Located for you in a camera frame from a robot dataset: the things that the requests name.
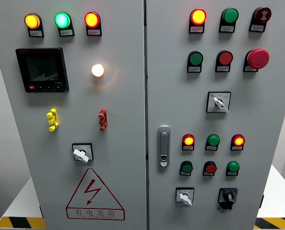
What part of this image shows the black-handled turn switch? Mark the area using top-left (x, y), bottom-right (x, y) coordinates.
top-left (217, 187), bottom-right (238, 211)

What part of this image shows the pale grey cabinet door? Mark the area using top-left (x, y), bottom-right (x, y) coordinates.
top-left (0, 0), bottom-right (148, 230)

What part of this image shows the silver door lock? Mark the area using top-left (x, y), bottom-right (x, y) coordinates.
top-left (157, 125), bottom-right (171, 168)

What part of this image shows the small red lamp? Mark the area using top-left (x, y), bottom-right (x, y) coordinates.
top-left (182, 134), bottom-right (195, 146)
top-left (231, 134), bottom-right (246, 147)

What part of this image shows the white lamp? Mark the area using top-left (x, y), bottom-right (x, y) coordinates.
top-left (91, 63), bottom-right (105, 78)

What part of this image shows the small green push button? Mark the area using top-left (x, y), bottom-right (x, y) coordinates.
top-left (180, 161), bottom-right (194, 174)

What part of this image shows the small green lamp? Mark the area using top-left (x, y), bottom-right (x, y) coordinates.
top-left (206, 134), bottom-right (221, 147)
top-left (227, 161), bottom-right (240, 173)

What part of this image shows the large green push button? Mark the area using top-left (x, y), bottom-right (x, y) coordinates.
top-left (188, 51), bottom-right (204, 67)

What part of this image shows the small red push button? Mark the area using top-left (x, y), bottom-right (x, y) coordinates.
top-left (203, 161), bottom-right (217, 174)

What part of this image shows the large red push button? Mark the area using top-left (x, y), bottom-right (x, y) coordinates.
top-left (217, 50), bottom-right (234, 66)

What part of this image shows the large red lamp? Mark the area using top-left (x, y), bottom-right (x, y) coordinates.
top-left (190, 8), bottom-right (207, 25)
top-left (84, 11), bottom-right (101, 29)

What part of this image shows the red warning triangle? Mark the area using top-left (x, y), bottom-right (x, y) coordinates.
top-left (65, 167), bottom-right (126, 221)

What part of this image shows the pale grey door with lock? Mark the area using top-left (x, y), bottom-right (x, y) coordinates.
top-left (146, 0), bottom-right (285, 230)

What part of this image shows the black display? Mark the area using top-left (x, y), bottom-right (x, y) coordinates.
top-left (15, 47), bottom-right (69, 93)

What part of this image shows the large lit green lamp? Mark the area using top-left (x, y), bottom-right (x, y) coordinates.
top-left (54, 11), bottom-right (72, 29)

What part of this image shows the large red stop button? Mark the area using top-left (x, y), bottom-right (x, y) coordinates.
top-left (246, 48), bottom-right (270, 70)

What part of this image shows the large dark green lamp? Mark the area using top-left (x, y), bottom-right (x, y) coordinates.
top-left (221, 8), bottom-right (239, 24)

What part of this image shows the large yellow lamp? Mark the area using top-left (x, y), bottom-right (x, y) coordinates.
top-left (24, 13), bottom-right (41, 30)

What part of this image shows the dark red buzzer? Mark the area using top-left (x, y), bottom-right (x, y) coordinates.
top-left (253, 6), bottom-right (272, 24)

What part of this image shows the black and yellow striped tape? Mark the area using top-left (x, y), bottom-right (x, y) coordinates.
top-left (253, 217), bottom-right (285, 230)
top-left (0, 217), bottom-right (47, 230)

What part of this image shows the small red handle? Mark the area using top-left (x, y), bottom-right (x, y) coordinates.
top-left (98, 108), bottom-right (109, 132)

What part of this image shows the white-handled switch, black plate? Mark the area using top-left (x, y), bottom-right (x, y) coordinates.
top-left (71, 142), bottom-right (94, 165)

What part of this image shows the large white-handled turn switch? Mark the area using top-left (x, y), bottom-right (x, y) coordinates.
top-left (205, 91), bottom-right (232, 114)

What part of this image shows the small yellow handle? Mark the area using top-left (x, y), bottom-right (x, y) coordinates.
top-left (46, 108), bottom-right (60, 132)

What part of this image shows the small white-handled turn switch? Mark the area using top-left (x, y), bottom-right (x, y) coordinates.
top-left (175, 187), bottom-right (195, 207)

